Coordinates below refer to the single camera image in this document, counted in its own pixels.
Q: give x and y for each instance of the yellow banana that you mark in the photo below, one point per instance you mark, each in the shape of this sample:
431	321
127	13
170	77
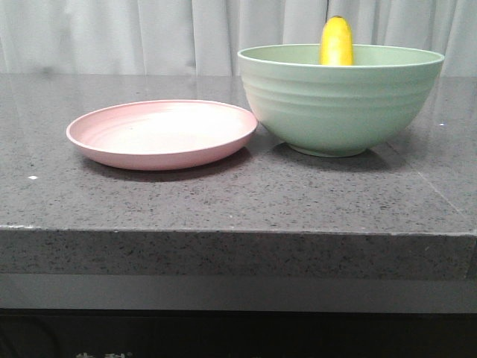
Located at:
336	48

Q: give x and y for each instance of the pink plate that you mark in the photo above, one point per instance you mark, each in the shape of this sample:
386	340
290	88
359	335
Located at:
162	134

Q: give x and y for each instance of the green ribbed bowl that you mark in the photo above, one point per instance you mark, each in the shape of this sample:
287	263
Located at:
336	111

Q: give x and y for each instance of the white curtain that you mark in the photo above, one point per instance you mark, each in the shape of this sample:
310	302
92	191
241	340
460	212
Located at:
204	37

